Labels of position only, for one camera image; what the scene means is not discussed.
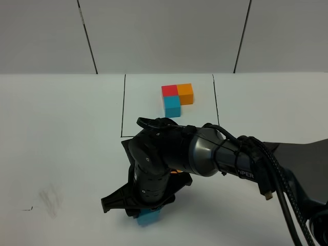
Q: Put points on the red template cube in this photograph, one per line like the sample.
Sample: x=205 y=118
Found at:
x=170 y=95

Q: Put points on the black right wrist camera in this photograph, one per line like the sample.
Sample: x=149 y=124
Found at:
x=125 y=144

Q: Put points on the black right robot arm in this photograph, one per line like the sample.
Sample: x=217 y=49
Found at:
x=164 y=155

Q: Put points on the orange template cube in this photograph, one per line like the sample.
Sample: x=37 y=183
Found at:
x=185 y=93

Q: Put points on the blue template cube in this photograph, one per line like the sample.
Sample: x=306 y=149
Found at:
x=172 y=106

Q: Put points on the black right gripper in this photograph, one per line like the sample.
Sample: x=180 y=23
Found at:
x=143 y=191

